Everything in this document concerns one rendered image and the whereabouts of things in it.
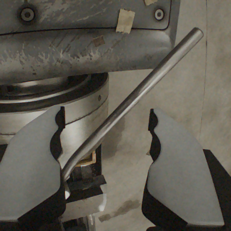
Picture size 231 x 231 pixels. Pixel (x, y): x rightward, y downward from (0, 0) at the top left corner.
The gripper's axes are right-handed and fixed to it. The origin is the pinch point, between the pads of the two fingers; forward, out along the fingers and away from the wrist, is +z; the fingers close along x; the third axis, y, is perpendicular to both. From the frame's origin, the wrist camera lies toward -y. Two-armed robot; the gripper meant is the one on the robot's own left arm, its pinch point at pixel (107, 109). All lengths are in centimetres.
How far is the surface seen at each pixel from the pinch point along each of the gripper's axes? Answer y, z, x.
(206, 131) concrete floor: 148, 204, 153
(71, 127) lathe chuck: 10.5, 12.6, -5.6
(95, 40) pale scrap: -2.7, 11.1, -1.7
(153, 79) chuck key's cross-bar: -0.2, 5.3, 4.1
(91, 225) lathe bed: 121, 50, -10
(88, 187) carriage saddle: 69, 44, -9
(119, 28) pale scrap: -4.1, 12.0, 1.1
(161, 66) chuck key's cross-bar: -1.5, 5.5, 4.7
